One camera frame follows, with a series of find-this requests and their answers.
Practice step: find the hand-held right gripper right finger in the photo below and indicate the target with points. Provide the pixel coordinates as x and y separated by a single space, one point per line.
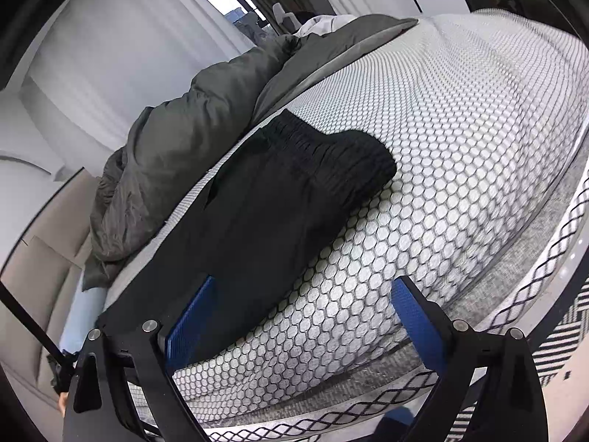
416 317

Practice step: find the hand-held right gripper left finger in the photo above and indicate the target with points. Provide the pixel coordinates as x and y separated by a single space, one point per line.
191 317

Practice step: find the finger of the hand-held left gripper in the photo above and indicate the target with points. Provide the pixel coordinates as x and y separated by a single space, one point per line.
60 370

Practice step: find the black pants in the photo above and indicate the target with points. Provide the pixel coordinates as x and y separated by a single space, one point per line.
257 221

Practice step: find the person's left hand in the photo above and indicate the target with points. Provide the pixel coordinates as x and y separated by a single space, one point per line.
63 405

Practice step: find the beige padded headboard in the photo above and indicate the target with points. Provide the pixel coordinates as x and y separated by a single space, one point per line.
41 276

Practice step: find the black and white patterned rug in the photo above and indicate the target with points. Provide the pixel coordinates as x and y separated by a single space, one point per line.
566 345

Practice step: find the grey duvet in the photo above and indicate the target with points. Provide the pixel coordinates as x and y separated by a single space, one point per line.
184 147

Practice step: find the honeycomb patterned mattress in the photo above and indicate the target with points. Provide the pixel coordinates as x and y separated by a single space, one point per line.
460 147

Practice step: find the white bed sheet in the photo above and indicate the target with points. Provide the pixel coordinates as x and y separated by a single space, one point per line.
322 24

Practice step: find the window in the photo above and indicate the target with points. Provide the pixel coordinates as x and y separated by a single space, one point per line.
230 2

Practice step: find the grey office chair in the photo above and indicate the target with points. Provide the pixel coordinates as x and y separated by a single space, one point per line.
281 13

